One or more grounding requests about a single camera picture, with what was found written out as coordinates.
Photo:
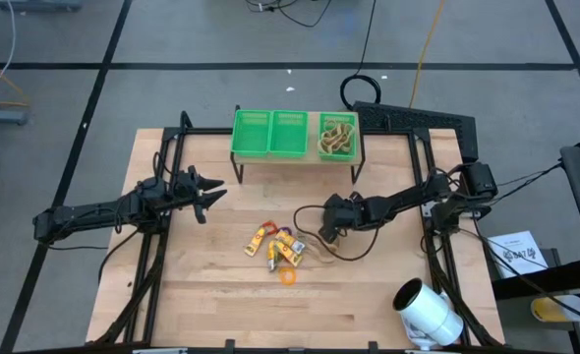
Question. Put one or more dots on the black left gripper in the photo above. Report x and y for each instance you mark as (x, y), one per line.
(188, 187)

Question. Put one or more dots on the grey floor bar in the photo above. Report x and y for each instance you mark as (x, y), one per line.
(39, 5)

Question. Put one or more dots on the white yellow bottle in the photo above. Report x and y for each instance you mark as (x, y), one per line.
(550, 310)

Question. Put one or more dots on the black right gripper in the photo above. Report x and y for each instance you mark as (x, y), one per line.
(340, 211)

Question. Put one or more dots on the green plastic basket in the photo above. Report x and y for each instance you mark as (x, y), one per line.
(324, 118)
(288, 134)
(250, 133)

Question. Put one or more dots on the white printed paper sheet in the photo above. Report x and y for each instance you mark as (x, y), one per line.
(516, 246)

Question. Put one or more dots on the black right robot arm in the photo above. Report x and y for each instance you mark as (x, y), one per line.
(403, 199)

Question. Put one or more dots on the small silver crayon pack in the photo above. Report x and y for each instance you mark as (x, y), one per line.
(298, 246)

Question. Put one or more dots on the black metal table frame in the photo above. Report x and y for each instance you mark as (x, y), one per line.
(196, 131)

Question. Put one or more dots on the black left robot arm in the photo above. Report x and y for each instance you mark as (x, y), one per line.
(88, 216)

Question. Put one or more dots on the black side shelf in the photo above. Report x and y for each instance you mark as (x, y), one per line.
(555, 277)

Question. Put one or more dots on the silver aluminium bar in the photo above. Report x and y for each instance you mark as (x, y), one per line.
(432, 351)
(159, 351)

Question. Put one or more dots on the large white cylinder cup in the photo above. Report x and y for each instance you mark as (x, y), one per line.
(432, 314)

